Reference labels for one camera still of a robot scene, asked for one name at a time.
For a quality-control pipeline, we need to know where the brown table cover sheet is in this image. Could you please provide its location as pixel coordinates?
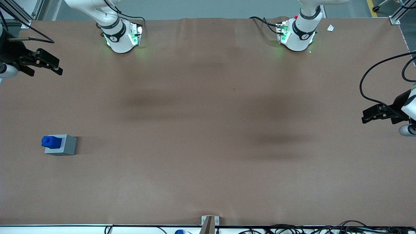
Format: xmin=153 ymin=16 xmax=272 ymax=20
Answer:
xmin=0 ymin=16 xmax=416 ymax=227

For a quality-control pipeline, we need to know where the aluminium camera post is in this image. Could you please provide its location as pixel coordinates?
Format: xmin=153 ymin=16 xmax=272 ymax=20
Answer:
xmin=199 ymin=216 xmax=215 ymax=234

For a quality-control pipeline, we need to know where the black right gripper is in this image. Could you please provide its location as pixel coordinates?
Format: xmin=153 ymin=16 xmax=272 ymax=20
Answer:
xmin=0 ymin=31 xmax=63 ymax=76

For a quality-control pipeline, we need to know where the arm base black cable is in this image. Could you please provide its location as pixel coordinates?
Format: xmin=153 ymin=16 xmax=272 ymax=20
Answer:
xmin=249 ymin=16 xmax=280 ymax=34
xmin=103 ymin=0 xmax=146 ymax=34

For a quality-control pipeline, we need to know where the short looping black cable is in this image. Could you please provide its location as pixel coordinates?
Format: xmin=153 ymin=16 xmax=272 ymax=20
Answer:
xmin=402 ymin=57 xmax=416 ymax=83

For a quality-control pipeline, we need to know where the black caster wheel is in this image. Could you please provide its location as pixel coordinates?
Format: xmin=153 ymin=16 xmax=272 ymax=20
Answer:
xmin=372 ymin=0 xmax=395 ymax=13

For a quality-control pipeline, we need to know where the gray square base block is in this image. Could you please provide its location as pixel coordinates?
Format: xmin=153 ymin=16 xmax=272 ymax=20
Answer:
xmin=45 ymin=134 xmax=78 ymax=156

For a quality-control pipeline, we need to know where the long looping black cable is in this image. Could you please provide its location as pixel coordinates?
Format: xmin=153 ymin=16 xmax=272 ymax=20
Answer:
xmin=359 ymin=51 xmax=416 ymax=114

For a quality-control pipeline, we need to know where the tangled black cable bundle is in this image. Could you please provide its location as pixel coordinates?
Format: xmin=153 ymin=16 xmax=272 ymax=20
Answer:
xmin=239 ymin=220 xmax=416 ymax=234

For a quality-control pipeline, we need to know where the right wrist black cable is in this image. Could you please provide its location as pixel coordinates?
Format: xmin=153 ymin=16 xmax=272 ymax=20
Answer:
xmin=0 ymin=9 xmax=55 ymax=44

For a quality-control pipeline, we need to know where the aluminium frame post with bracket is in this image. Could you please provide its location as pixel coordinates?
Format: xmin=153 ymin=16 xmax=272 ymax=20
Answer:
xmin=0 ymin=0 xmax=45 ymax=30
xmin=389 ymin=0 xmax=416 ymax=25

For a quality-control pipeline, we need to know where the left arm base black cable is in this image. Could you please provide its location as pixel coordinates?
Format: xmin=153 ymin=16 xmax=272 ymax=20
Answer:
xmin=249 ymin=16 xmax=280 ymax=34

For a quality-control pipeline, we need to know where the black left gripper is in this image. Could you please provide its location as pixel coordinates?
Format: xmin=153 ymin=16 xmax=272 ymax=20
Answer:
xmin=362 ymin=89 xmax=411 ymax=124

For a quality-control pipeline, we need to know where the right arm base black cable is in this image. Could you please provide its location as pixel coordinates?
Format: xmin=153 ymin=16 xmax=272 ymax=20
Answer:
xmin=103 ymin=0 xmax=146 ymax=34

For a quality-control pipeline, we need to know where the metal mounting bracket plate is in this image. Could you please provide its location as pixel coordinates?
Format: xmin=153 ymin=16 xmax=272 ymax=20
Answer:
xmin=201 ymin=215 xmax=220 ymax=226

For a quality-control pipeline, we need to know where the blue plastic insert part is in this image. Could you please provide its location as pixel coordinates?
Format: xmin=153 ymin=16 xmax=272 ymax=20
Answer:
xmin=41 ymin=135 xmax=63 ymax=150

